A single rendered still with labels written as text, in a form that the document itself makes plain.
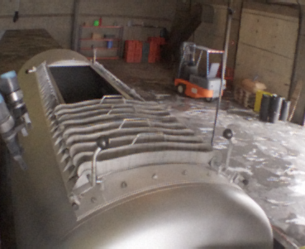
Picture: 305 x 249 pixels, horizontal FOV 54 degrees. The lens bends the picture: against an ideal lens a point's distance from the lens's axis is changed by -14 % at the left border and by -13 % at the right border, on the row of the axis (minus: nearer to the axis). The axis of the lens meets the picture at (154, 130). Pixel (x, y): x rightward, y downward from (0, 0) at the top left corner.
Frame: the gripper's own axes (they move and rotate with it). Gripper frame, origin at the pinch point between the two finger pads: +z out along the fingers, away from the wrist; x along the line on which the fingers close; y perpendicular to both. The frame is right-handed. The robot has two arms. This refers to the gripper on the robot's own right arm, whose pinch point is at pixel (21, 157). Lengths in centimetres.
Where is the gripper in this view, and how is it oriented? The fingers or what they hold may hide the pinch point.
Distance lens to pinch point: 151.8
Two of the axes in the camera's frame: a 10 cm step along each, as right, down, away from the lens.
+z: 2.1, 7.8, 5.9
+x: 4.2, 4.7, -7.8
